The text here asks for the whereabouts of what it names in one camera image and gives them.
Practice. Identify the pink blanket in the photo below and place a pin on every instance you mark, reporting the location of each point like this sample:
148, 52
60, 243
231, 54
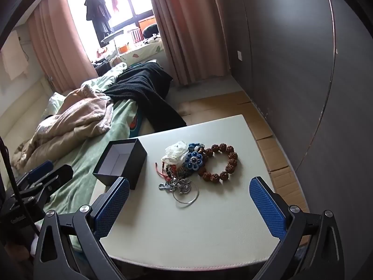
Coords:
72, 122

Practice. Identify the white wall socket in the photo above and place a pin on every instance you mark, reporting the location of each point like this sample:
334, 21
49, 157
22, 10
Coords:
239, 55

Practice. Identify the dark grey wardrobe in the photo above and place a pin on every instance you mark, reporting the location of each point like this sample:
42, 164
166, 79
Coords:
291, 64

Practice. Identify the pink curtain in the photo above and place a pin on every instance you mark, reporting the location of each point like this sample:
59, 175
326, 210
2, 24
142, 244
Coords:
186, 35
58, 49

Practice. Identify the hanging white cloth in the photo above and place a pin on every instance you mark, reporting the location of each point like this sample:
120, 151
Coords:
13, 58

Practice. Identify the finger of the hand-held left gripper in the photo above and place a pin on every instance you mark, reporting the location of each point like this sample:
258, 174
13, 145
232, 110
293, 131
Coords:
56, 177
43, 168

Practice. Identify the black box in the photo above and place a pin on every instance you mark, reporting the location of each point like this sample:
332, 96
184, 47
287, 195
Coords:
137, 163

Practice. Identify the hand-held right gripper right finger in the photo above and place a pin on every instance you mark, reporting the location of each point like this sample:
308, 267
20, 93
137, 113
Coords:
268, 207

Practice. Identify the cream bed headboard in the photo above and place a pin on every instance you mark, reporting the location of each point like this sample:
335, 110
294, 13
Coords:
17, 105

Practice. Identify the black knit cloth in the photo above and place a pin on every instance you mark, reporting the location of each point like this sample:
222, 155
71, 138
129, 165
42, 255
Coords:
140, 87

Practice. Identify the orange box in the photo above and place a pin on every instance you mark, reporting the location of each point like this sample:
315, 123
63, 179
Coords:
145, 23

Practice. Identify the floral print cloth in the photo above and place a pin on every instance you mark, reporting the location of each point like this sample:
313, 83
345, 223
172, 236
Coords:
145, 49

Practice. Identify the flattened cardboard sheets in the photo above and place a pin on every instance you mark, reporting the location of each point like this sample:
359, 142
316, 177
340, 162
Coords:
276, 148

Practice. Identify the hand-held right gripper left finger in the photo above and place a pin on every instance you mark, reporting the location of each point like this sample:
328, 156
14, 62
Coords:
113, 207

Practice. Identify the green bedsheet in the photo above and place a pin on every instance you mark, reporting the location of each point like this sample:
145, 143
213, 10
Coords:
122, 116

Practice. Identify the cream flower ornament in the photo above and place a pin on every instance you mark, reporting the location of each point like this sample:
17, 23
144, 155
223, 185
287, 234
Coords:
174, 151

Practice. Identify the hanging dark clothes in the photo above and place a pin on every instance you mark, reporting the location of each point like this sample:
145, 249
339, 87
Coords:
97, 14

